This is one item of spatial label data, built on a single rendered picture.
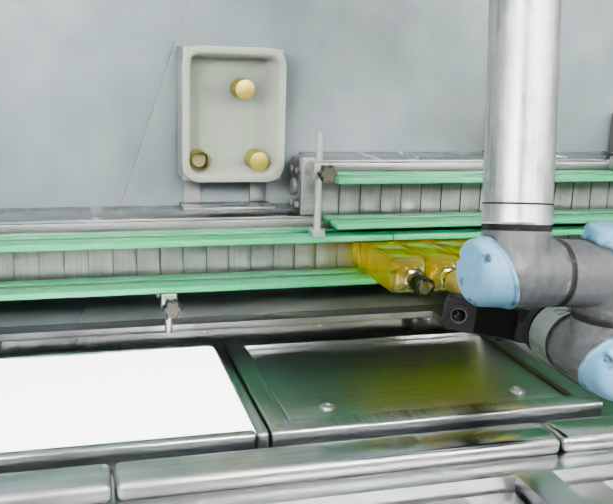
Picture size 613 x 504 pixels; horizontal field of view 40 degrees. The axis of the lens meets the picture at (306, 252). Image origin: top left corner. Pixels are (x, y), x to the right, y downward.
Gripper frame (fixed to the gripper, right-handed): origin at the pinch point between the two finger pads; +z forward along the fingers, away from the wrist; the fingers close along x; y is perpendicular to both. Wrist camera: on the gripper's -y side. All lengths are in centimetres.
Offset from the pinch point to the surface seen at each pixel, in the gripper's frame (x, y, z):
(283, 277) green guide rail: -4.9, -21.7, 23.1
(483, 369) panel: -12.6, 4.2, -0.7
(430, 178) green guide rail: 13.4, 0.8, 18.9
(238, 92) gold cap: 24, -29, 34
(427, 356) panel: -13.0, -1.9, 6.3
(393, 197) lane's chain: 8.7, -1.8, 27.3
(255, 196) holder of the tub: 5.9, -23.7, 39.6
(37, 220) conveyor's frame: 2, -61, 28
